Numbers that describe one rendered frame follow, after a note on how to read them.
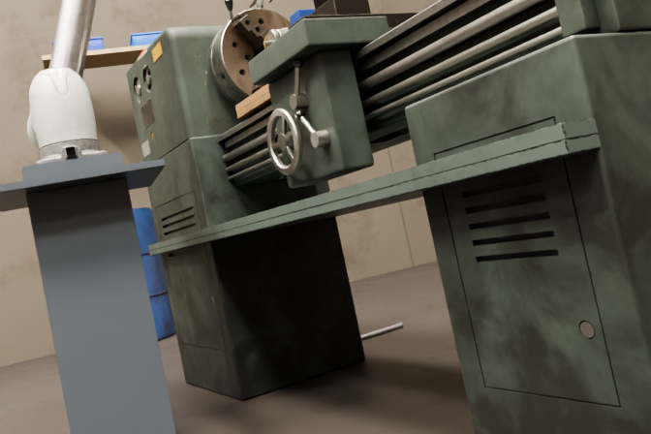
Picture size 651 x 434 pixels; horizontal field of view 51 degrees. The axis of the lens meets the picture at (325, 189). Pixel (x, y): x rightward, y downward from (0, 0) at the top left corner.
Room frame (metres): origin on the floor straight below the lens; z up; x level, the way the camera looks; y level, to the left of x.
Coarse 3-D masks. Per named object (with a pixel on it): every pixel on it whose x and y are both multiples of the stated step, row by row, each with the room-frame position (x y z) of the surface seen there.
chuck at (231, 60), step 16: (240, 16) 2.18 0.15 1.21; (256, 16) 2.21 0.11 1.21; (272, 16) 2.24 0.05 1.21; (224, 32) 2.15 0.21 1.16; (240, 32) 2.17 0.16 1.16; (224, 48) 2.14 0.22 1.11; (240, 48) 2.17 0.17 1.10; (224, 64) 2.14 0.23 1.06; (240, 64) 2.16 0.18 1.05; (240, 80) 2.16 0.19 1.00; (240, 96) 2.20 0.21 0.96
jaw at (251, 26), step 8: (248, 16) 2.15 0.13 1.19; (240, 24) 2.14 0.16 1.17; (248, 24) 2.15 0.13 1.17; (256, 24) 2.16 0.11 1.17; (248, 32) 2.15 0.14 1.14; (256, 32) 2.13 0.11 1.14; (264, 32) 2.13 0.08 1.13; (248, 40) 2.18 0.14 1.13; (256, 40) 2.15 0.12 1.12; (256, 48) 2.19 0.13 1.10
